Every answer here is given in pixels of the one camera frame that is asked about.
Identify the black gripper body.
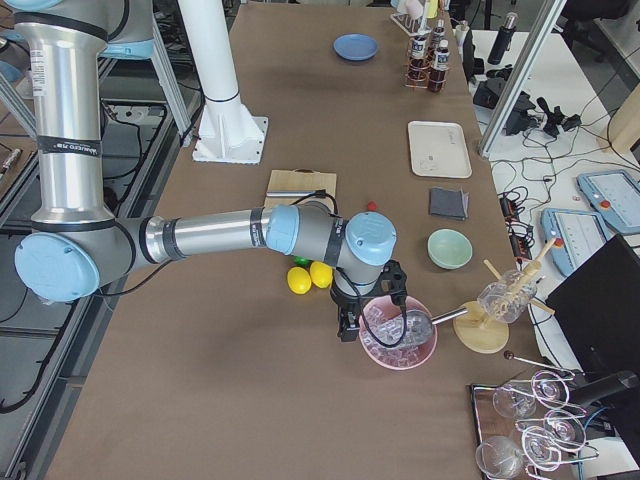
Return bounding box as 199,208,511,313
330,260,407,343

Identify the yellow lemon near arm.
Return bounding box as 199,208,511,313
309,261,333,289

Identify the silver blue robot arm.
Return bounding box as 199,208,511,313
12,1,407,341

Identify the blue plate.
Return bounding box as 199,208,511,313
333,33,379,62

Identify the metal ice scoop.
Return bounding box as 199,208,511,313
399,306,468,347

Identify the pink bowl with ice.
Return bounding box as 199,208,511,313
359,296,438,370

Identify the mint green bowl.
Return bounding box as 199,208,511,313
427,229,473,270

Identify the green lime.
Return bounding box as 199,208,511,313
293,256,312,267

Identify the yellow lemon outer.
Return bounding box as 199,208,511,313
286,266,312,295

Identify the grey folded cloth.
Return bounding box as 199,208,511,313
429,187,469,221

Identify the wooden mug tree stand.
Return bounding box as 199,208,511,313
453,238,561,354

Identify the clear glass mug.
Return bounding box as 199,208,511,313
477,270,537,324

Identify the steel muddler rod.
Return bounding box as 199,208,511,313
266,189,326,198

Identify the wooden cutting board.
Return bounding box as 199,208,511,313
264,170,337,208

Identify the cream rectangular tray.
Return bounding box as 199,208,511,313
407,121,472,179

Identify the blue teach pendant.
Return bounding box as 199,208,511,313
577,170,640,235
540,208,613,277

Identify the wine glass rack tray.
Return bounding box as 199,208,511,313
470,370,599,479

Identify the clear wine glass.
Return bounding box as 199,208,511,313
475,436,524,479

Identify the black monitor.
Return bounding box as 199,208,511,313
546,235,639,376

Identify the dark drink bottle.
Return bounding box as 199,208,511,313
427,40,450,92
406,29,430,88
431,19,445,49

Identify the black thermos bottle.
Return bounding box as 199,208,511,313
487,12,518,65

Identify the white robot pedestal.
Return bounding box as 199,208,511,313
179,0,268,165

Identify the copper wire bottle rack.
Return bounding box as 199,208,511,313
405,30,451,92

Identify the aluminium frame post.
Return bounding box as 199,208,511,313
478,0,566,159

